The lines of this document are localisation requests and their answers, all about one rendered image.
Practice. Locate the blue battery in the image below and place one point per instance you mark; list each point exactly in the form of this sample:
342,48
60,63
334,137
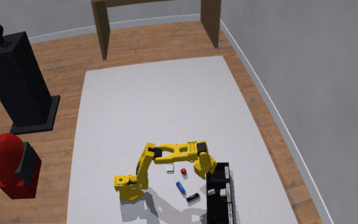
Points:
180,187

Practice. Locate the white domino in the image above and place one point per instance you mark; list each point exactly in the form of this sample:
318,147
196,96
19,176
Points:
170,167

